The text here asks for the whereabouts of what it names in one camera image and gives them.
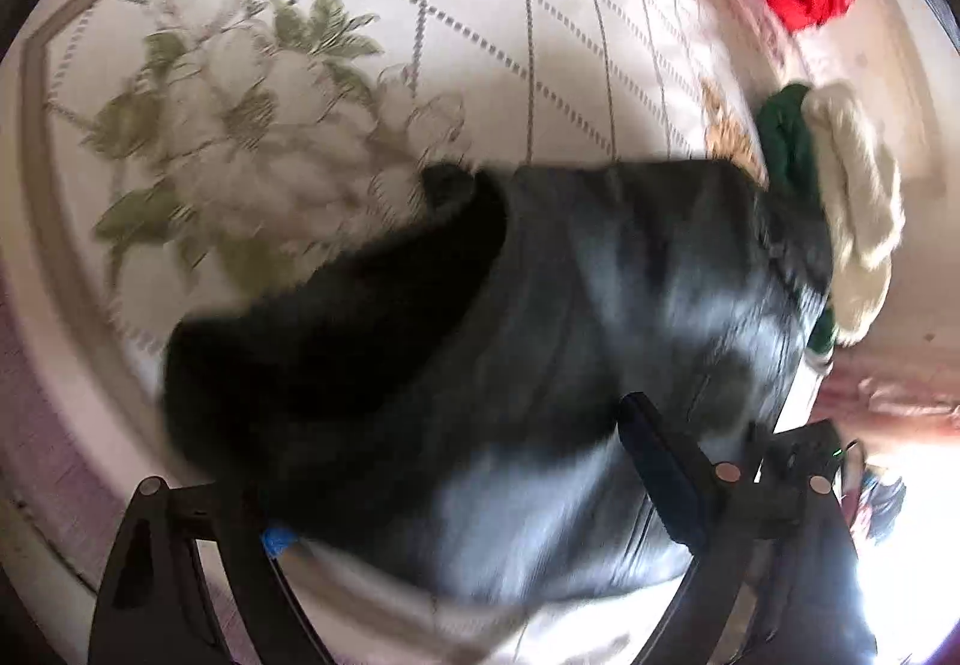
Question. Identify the floral quilted bedspread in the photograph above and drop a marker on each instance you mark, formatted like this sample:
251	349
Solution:
160	157

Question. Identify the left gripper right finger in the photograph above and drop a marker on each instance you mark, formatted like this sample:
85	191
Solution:
774	571

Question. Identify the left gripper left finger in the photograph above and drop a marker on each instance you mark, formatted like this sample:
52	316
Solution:
154	604

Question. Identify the dark green garment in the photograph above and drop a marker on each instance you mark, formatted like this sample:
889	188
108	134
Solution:
787	139

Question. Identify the black leather jacket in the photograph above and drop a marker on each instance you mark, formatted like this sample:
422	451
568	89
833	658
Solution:
442	404

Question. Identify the cream fleece garment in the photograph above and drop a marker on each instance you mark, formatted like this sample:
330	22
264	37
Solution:
860	189

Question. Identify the pink curtain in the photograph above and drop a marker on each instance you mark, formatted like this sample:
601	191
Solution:
889	395

